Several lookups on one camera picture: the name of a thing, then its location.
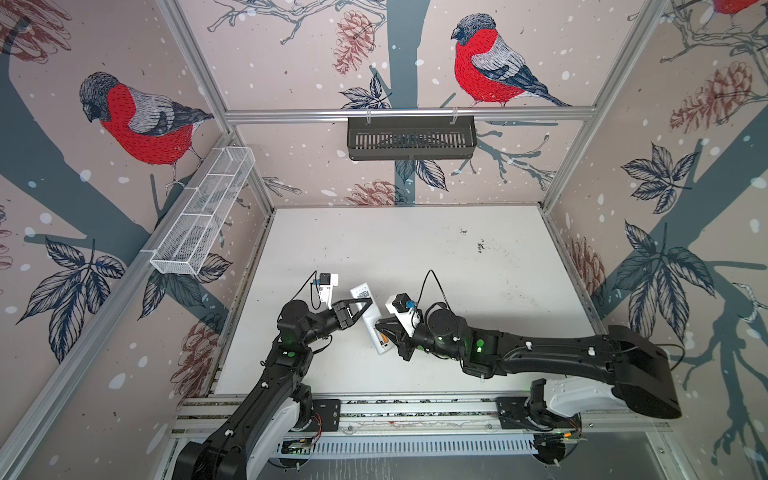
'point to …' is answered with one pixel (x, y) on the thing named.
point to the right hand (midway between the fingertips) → (375, 328)
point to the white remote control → (381, 343)
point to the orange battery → (386, 339)
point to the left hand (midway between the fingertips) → (369, 307)
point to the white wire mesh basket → (187, 244)
